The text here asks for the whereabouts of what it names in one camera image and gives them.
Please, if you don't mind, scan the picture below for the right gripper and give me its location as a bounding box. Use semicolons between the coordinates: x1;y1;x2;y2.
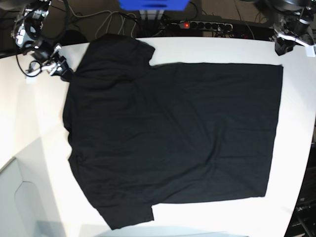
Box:
27;43;74;81

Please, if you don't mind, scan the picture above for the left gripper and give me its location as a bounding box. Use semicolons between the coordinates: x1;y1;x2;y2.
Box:
273;30;314;56

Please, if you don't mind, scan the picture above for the black T-shirt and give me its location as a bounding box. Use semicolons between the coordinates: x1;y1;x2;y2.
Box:
63;34;283;230

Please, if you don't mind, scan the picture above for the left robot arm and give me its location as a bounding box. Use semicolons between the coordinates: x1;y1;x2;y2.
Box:
254;0;316;58

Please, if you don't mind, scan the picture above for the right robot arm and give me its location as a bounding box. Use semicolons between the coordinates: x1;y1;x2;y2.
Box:
11;0;74;82

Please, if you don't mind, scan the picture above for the blue box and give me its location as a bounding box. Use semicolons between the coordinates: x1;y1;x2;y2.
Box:
118;0;190;11

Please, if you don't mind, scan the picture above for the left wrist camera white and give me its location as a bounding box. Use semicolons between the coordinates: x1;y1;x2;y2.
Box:
305;45;316;58

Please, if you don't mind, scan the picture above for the white power strip red switch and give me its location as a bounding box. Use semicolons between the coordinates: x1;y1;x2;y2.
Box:
179;21;233;32

